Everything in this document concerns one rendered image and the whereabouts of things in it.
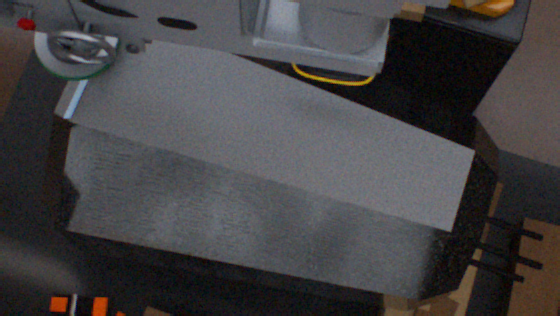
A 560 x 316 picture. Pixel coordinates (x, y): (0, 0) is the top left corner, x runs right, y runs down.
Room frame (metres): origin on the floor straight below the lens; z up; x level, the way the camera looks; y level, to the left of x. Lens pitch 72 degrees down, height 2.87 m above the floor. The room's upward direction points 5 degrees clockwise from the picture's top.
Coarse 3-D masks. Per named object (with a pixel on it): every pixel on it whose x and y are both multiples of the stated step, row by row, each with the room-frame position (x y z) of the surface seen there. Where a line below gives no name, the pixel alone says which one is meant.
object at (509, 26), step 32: (416, 32) 1.12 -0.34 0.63; (448, 32) 1.10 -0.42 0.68; (480, 32) 1.08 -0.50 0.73; (512, 32) 1.09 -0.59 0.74; (384, 64) 1.14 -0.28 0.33; (416, 64) 1.12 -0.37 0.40; (448, 64) 1.10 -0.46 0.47; (480, 64) 1.07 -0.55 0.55; (448, 96) 1.08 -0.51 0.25; (480, 96) 1.06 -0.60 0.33
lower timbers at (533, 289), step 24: (480, 240) 0.63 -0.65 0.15; (528, 240) 0.65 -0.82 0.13; (552, 240) 0.65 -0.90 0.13; (552, 264) 0.57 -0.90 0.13; (504, 288) 0.50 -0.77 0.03; (528, 288) 0.49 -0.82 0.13; (552, 288) 0.49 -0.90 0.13; (504, 312) 0.41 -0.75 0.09; (528, 312) 0.41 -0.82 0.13; (552, 312) 0.41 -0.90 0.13
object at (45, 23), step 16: (16, 0) 0.78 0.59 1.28; (32, 0) 0.77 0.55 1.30; (48, 0) 0.77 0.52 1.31; (64, 0) 0.77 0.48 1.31; (0, 16) 0.78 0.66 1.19; (16, 16) 0.78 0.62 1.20; (32, 16) 0.78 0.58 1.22; (48, 16) 0.77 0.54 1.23; (64, 16) 0.77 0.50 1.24; (48, 32) 0.77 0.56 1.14
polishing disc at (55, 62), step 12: (36, 36) 0.88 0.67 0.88; (108, 36) 0.90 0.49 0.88; (36, 48) 0.85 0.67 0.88; (48, 48) 0.85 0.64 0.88; (48, 60) 0.82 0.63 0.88; (60, 60) 0.82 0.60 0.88; (72, 60) 0.82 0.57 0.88; (60, 72) 0.79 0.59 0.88; (72, 72) 0.79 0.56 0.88; (84, 72) 0.79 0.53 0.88
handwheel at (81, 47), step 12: (84, 24) 0.77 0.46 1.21; (48, 36) 0.72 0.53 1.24; (60, 36) 0.72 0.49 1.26; (72, 36) 0.71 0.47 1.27; (84, 36) 0.72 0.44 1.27; (96, 36) 0.72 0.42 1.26; (60, 48) 0.73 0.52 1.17; (72, 48) 0.71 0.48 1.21; (84, 48) 0.71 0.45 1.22; (96, 48) 0.71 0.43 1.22; (108, 48) 0.71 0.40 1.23; (84, 60) 0.72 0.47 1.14; (96, 60) 0.72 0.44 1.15; (108, 60) 0.71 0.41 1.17
